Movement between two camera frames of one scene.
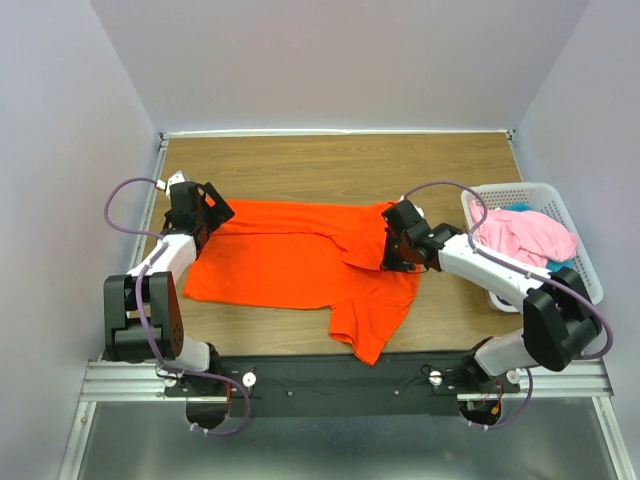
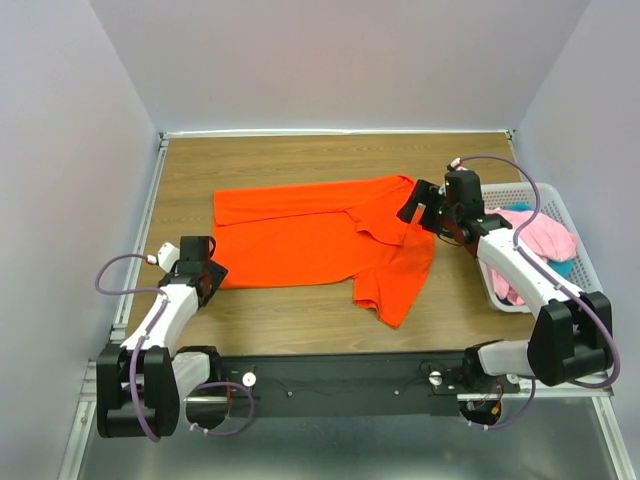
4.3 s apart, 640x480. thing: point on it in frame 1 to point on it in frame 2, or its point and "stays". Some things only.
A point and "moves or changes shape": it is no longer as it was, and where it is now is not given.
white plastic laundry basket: [544, 197] stays
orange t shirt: [310, 254] moves or changes shape
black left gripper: [220, 212] to [217, 272]
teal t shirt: [552, 265] stays
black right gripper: [388, 261] to [426, 193]
